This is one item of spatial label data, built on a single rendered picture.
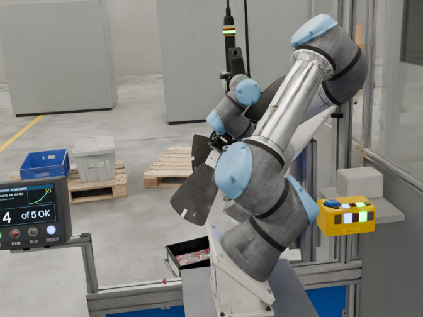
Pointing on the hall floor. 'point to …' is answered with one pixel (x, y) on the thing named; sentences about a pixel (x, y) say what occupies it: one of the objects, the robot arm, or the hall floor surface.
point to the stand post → (308, 169)
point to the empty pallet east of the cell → (169, 167)
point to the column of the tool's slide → (339, 129)
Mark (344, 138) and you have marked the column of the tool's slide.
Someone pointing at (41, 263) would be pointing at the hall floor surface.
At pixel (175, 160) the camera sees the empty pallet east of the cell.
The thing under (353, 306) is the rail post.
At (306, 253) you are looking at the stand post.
